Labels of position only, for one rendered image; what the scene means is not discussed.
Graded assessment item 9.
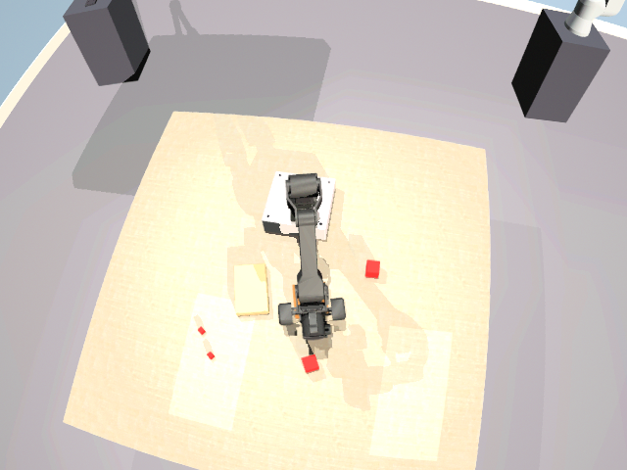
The red cube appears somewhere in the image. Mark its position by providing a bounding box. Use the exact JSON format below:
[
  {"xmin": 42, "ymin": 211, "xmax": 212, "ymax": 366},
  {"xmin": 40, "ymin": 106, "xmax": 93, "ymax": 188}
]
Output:
[
  {"xmin": 365, "ymin": 260, "xmax": 380, "ymax": 278},
  {"xmin": 302, "ymin": 354, "xmax": 319, "ymax": 372}
]

